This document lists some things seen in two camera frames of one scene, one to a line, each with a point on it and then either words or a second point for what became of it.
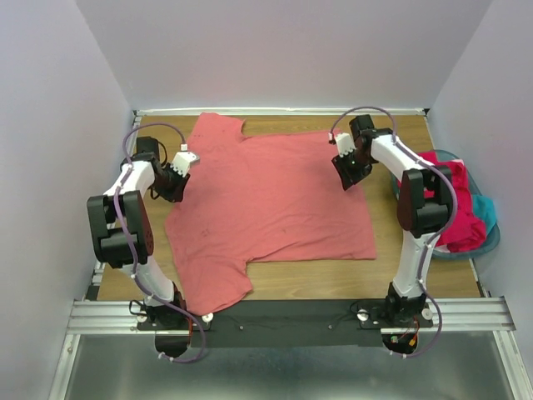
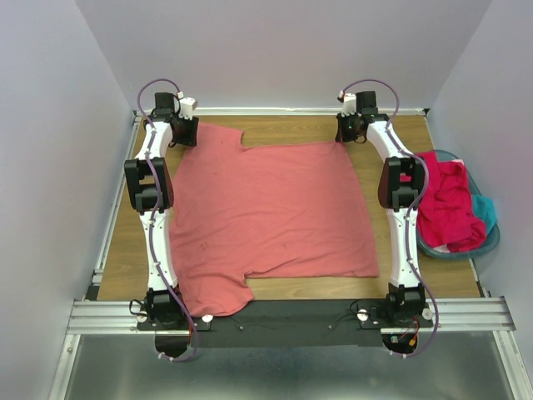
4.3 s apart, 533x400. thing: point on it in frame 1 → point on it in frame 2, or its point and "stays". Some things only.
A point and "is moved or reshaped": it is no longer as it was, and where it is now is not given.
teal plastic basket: [491, 240] stays
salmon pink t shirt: [250, 200] is moved or reshaped
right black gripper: [347, 177] → [340, 137]
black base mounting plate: [291, 323] stays
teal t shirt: [485, 210] stays
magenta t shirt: [467, 232] stays
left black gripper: [176, 193] → [190, 137]
